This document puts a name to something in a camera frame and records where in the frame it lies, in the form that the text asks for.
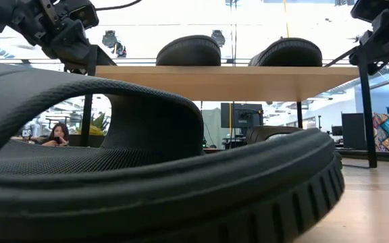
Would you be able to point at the black ceiling spotlight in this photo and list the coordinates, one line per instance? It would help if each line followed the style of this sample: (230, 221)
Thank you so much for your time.
(219, 35)
(121, 50)
(109, 38)

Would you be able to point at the thin black vertical pole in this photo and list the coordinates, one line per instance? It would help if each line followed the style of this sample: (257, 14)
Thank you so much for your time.
(235, 30)

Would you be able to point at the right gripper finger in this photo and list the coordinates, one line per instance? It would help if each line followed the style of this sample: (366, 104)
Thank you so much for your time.
(387, 37)

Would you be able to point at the black horizontal rail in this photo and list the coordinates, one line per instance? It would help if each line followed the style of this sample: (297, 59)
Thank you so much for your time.
(137, 61)

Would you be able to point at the black cabinet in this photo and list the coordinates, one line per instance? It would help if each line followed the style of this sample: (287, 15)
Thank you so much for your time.
(354, 131)

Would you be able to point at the wooden shelf board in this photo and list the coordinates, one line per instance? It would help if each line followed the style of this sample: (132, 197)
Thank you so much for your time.
(221, 84)

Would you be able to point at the large dark grey slide sandal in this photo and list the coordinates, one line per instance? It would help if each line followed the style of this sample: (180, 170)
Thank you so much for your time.
(147, 202)

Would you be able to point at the person's phone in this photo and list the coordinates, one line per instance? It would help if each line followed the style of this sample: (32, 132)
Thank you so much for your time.
(56, 139)

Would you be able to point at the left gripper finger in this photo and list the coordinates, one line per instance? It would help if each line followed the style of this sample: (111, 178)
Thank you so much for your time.
(81, 60)

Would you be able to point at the dark planter box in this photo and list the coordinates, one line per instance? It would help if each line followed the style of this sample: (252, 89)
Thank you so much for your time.
(74, 141)

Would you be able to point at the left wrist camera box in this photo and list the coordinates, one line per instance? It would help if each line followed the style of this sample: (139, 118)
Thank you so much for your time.
(83, 13)

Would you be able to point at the black computer monitor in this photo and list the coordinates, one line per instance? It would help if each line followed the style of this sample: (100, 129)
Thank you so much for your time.
(241, 118)

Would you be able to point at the wooden shelf with black frame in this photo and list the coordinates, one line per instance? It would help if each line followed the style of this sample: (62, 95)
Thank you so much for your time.
(368, 118)

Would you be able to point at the person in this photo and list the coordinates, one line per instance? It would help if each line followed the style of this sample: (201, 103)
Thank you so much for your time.
(58, 133)

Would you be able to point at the green potted plant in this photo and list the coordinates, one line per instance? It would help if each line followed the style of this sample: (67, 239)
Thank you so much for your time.
(100, 125)

